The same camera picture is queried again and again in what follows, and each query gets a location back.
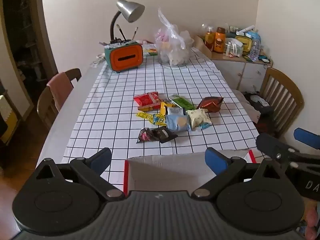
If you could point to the light blue snack packet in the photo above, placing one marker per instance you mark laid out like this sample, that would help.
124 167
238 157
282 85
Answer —
177 122

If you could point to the green yellow flat box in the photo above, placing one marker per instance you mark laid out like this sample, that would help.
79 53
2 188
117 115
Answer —
150 50

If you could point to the wooden tray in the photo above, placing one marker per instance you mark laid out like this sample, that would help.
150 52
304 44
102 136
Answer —
202 46

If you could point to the white red-edged cardboard box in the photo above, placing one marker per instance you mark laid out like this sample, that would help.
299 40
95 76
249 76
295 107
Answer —
162 172

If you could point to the silver desk lamp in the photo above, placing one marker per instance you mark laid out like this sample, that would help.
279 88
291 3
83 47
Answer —
130 10

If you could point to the white tube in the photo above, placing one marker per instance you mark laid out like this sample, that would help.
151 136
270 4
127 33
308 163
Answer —
246 29

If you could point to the black snack packet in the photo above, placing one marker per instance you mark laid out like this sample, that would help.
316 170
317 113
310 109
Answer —
165 135

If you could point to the yellow sachet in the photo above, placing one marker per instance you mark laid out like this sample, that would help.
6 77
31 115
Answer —
143 116

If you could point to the paintbrush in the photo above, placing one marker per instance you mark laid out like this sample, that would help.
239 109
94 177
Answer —
120 32
135 33

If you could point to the amber bottle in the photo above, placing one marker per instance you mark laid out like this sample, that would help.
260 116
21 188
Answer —
209 38

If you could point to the clear plastic bag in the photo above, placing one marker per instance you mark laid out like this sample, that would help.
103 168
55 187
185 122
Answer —
172 50

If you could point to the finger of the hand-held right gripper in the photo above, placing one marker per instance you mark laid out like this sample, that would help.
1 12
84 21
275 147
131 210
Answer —
305 135
267 142

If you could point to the wooden doorway frame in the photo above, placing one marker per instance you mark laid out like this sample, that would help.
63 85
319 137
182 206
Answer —
48 42

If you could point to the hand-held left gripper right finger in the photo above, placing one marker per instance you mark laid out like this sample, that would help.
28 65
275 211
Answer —
215 160

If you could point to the orange teal tissue box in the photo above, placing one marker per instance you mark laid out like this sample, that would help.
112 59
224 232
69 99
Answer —
125 58

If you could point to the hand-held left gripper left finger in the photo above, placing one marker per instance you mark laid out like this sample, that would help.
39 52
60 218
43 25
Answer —
101 158

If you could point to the white black-checked tablecloth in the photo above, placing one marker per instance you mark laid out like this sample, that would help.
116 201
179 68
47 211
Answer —
175 80

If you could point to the yellow green tissue box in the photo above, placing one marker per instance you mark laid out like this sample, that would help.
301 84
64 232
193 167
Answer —
243 43

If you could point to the yellow cartoon snack packet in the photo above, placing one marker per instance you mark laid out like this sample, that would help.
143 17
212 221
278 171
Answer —
158 120

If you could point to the yellow orange snack packet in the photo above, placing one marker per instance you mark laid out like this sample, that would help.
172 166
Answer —
163 108

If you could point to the orange bottle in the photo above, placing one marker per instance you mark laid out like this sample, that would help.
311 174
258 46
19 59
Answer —
220 41

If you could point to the red snack packet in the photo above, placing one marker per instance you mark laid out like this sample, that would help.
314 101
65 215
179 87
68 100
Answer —
147 100

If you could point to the black bag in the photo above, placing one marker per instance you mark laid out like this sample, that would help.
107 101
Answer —
260 105

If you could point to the orange brown snack packet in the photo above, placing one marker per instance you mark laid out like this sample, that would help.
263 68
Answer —
210 104

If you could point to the yellow white blanket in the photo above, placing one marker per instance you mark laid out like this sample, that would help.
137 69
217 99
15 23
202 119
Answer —
10 125

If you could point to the clear water bottle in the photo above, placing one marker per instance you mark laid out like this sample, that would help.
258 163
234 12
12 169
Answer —
255 50

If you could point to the dark pink-print snack packet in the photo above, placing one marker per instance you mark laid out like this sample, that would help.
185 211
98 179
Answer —
146 136

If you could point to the small white gift bag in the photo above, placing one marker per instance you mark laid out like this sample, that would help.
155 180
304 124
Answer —
232 48

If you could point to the cream white snack packet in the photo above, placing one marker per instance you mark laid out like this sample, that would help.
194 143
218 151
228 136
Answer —
198 117

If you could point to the green snack packet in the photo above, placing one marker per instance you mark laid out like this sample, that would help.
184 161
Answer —
182 103

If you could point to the white printed snack packet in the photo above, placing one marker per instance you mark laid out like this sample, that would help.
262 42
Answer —
175 110

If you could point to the wooden slat-back chair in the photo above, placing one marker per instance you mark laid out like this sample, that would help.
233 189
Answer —
287 92

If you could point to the person's right hand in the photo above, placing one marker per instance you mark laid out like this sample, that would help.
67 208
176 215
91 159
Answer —
313 220

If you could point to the white cabinet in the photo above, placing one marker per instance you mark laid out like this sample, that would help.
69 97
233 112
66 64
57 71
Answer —
232 72

